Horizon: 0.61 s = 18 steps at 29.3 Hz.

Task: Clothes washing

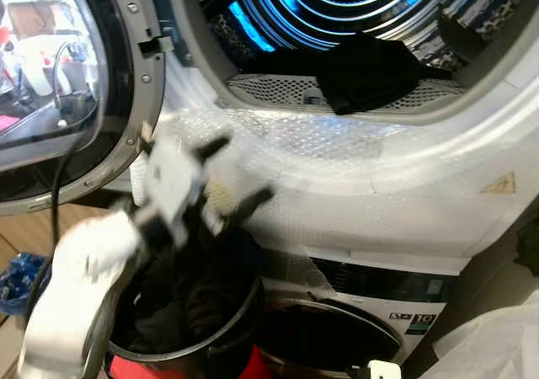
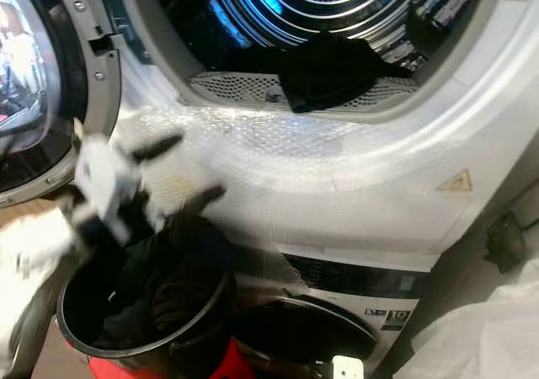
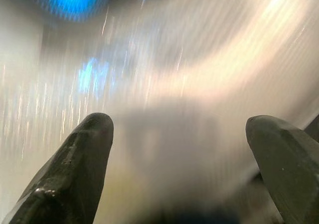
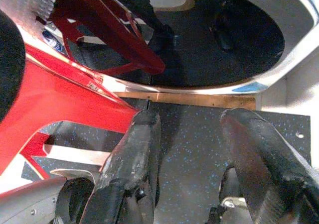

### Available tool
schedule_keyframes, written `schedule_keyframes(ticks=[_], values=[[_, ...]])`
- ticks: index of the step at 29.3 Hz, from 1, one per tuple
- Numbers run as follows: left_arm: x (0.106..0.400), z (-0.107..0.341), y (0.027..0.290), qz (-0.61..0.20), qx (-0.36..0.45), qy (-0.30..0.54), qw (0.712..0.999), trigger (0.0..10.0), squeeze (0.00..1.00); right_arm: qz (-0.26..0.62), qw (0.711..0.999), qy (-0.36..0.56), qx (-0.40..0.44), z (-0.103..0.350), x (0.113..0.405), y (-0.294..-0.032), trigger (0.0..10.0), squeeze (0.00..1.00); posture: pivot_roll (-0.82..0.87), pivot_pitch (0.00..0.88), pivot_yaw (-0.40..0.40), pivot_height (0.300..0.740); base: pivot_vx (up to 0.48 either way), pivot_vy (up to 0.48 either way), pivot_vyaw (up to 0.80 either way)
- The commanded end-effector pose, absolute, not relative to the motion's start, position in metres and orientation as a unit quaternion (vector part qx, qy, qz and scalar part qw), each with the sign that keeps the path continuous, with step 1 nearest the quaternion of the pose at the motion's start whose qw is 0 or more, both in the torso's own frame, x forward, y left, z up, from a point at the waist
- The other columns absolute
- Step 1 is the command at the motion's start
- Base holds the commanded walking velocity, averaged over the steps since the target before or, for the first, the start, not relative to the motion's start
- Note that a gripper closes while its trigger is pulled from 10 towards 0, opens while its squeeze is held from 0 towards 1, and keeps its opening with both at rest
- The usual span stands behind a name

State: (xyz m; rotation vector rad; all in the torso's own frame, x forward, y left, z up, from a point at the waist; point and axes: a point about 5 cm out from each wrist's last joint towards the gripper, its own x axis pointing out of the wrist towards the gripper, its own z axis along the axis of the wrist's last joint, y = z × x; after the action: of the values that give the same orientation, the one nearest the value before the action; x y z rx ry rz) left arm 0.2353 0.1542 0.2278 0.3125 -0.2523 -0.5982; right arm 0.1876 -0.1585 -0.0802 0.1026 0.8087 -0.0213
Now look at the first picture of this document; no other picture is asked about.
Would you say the black wall plug box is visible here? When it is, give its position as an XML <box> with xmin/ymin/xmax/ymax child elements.
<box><xmin>515</xmin><ymin>217</ymin><xmax>539</xmax><ymax>276</ymax></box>

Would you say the white plastic sheet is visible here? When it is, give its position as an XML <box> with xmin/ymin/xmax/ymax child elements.
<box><xmin>419</xmin><ymin>289</ymin><xmax>539</xmax><ymax>379</ymax></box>

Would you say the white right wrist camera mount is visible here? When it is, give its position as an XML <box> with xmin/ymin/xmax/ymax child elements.
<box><xmin>367</xmin><ymin>360</ymin><xmax>403</xmax><ymax>379</ymax></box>

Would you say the black clothes pile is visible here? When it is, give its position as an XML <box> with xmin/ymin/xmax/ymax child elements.
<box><xmin>126</xmin><ymin>227</ymin><xmax>262</xmax><ymax>355</ymax></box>

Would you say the blue-lit steel dryer drum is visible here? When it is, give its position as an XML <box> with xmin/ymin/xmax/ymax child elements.
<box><xmin>187</xmin><ymin>0</ymin><xmax>539</xmax><ymax>81</ymax></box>

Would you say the grey perforated lint filter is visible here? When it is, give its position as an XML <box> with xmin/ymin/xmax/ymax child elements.
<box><xmin>226</xmin><ymin>72</ymin><xmax>466</xmax><ymax>115</ymax></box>

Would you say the black round laundry bucket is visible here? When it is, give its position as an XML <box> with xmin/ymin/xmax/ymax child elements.
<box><xmin>104</xmin><ymin>232</ymin><xmax>268</xmax><ymax>379</ymax></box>

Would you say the black washer control panel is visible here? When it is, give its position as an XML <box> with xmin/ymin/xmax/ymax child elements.
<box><xmin>313</xmin><ymin>258</ymin><xmax>457</xmax><ymax>306</ymax></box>

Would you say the yellow triangle warning sticker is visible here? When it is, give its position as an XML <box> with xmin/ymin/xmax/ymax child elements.
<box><xmin>481</xmin><ymin>172</ymin><xmax>517</xmax><ymax>196</ymax></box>

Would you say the dark round washer door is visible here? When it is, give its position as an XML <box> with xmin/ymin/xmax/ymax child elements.
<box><xmin>255</xmin><ymin>297</ymin><xmax>407</xmax><ymax>379</ymax></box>

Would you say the dark dryer door hinge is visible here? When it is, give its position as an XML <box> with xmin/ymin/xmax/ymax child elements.
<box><xmin>137</xmin><ymin>32</ymin><xmax>175</xmax><ymax>58</ymax></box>

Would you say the black drum lifter paddle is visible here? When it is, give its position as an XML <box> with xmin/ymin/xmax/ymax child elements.
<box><xmin>200</xmin><ymin>0</ymin><xmax>255</xmax><ymax>22</ymax></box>
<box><xmin>436</xmin><ymin>3</ymin><xmax>487</xmax><ymax>61</ymax></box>

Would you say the white stacked dryer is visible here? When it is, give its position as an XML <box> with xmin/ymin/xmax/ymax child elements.
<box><xmin>109</xmin><ymin>0</ymin><xmax>539</xmax><ymax>266</ymax></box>

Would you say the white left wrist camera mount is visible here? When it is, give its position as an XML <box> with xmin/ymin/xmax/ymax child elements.
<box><xmin>137</xmin><ymin>133</ymin><xmax>223</xmax><ymax>247</ymax></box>

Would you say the black garment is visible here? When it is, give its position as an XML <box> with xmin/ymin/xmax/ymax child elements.
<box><xmin>314</xmin><ymin>32</ymin><xmax>453</xmax><ymax>116</ymax></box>

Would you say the round glass dryer door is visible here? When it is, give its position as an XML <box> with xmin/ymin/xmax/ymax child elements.
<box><xmin>0</xmin><ymin>0</ymin><xmax>169</xmax><ymax>217</ymax></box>

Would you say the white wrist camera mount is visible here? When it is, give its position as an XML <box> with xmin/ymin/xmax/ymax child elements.
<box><xmin>137</xmin><ymin>133</ymin><xmax>223</xmax><ymax>247</ymax></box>
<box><xmin>367</xmin><ymin>360</ymin><xmax>403</xmax><ymax>379</ymax></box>

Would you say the blue crumpled bag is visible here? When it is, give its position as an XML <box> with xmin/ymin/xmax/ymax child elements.
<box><xmin>0</xmin><ymin>252</ymin><xmax>53</xmax><ymax>318</ymax></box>

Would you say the white front-load washer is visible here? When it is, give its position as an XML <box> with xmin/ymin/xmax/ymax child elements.
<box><xmin>251</xmin><ymin>246</ymin><xmax>474</xmax><ymax>379</ymax></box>

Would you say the red bucket base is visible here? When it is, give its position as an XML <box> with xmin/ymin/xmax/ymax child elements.
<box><xmin>104</xmin><ymin>344</ymin><xmax>275</xmax><ymax>379</ymax></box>

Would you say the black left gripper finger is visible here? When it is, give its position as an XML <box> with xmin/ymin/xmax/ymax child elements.
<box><xmin>222</xmin><ymin>184</ymin><xmax>276</xmax><ymax>230</ymax></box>
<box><xmin>194</xmin><ymin>134</ymin><xmax>234</xmax><ymax>163</ymax></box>

